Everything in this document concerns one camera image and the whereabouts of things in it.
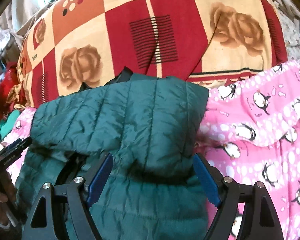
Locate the dark green puffer jacket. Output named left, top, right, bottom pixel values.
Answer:
left=15, top=73, right=209, bottom=239

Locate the red clothes pile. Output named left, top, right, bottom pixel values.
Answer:
left=0, top=62, right=20, bottom=121

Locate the person's left hand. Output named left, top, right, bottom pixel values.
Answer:
left=0, top=171, right=17, bottom=226

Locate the teal green garment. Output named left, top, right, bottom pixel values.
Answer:
left=0, top=109, right=21, bottom=142

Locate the pink penguin blanket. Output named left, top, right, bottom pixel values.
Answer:
left=0, top=60, right=300, bottom=240

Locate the beige curtain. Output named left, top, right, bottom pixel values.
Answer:
left=0, top=0, right=47, bottom=61

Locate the orange red rose blanket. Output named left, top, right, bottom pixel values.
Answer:
left=12, top=0, right=287, bottom=107

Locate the floral white bedsheet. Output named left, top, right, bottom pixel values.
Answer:
left=267, top=0, right=300, bottom=61

